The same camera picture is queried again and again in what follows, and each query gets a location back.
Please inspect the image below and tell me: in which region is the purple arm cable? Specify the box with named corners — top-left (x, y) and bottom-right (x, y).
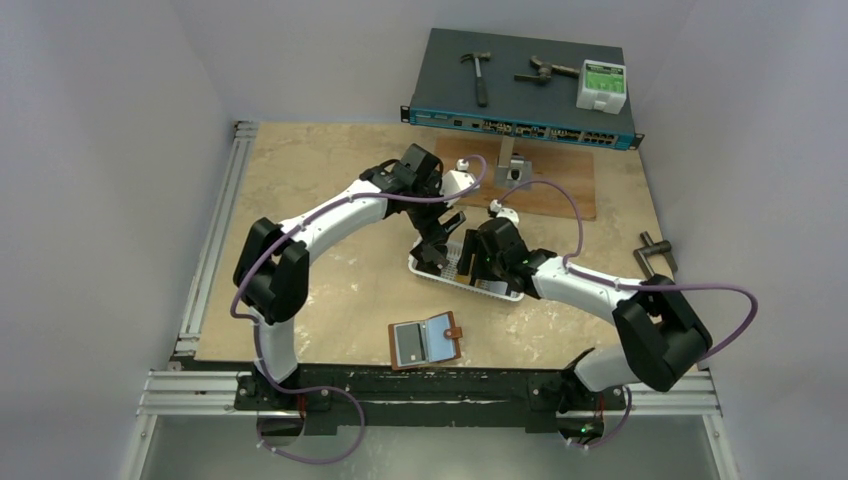
top-left (229, 154), bottom-right (489, 392)
top-left (493, 180), bottom-right (760, 362)

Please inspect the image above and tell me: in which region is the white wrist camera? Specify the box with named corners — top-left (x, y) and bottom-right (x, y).
top-left (487, 199), bottom-right (520, 226)
top-left (440, 170), bottom-right (478, 206)

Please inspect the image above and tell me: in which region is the silver metal stand bracket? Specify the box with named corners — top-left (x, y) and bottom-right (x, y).
top-left (494, 136), bottom-right (533, 189)

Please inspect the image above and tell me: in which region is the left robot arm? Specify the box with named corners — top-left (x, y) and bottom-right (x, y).
top-left (231, 144), bottom-right (480, 409)

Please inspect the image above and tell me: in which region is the blue network switch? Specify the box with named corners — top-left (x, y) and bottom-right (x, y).
top-left (400, 28), bottom-right (644, 151)

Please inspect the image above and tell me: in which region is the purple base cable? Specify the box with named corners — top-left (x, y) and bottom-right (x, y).
top-left (256, 387), bottom-right (369, 465)

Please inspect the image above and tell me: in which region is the aluminium frame rail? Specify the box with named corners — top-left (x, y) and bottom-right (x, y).
top-left (172, 120), bottom-right (260, 357)

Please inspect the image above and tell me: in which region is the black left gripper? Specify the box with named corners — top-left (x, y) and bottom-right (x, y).
top-left (407, 171), bottom-right (464, 245)

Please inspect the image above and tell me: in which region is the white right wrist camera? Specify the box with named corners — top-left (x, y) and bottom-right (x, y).
top-left (487, 199), bottom-right (520, 226)

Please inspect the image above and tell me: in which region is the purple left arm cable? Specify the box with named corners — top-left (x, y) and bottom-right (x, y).
top-left (229, 154), bottom-right (489, 392)

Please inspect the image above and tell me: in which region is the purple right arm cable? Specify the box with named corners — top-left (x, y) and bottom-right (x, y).
top-left (493, 180), bottom-right (760, 362)

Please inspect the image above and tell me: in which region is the white plastic basket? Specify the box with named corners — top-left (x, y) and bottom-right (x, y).
top-left (408, 241), bottom-right (525, 302)

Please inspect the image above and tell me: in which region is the white green electrical module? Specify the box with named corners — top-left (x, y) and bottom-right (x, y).
top-left (576, 60), bottom-right (628, 115)

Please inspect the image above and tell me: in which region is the metal T-handle tool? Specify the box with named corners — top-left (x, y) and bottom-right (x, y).
top-left (633, 231), bottom-right (679, 278)

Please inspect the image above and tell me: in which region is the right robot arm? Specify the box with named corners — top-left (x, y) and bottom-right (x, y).
top-left (458, 218), bottom-right (713, 407)

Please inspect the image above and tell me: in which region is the small hammer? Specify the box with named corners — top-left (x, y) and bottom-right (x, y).
top-left (460, 52), bottom-right (491, 108)

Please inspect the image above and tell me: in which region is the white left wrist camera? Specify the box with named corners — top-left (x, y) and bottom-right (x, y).
top-left (440, 170), bottom-right (478, 206)

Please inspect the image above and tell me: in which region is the brown leather card holder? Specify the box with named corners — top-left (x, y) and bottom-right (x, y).
top-left (388, 311), bottom-right (463, 371)

